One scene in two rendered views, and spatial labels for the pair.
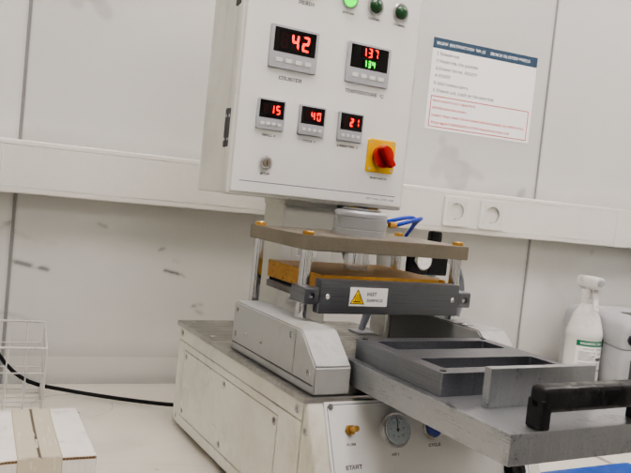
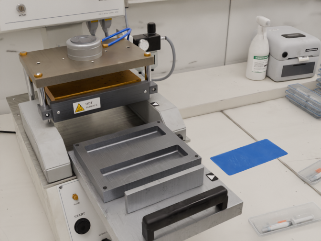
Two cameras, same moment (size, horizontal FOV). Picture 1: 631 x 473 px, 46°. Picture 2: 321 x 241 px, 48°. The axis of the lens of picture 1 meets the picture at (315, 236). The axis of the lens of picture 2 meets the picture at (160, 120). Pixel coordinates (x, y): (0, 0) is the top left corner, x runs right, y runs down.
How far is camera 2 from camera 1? 0.44 m
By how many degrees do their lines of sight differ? 27
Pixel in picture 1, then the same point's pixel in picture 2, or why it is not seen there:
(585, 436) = (181, 232)
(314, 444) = (52, 209)
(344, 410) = (69, 186)
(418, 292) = (121, 93)
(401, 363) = (89, 172)
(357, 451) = (80, 206)
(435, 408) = (100, 212)
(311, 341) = (43, 151)
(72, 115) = not seen: outside the picture
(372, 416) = not seen: hidden behind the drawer
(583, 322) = (257, 46)
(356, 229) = (79, 56)
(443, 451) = not seen: hidden behind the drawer
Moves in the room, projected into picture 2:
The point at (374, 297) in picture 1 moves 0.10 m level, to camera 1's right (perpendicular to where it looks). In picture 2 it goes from (90, 104) to (136, 104)
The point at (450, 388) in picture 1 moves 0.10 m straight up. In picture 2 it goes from (110, 197) to (105, 147)
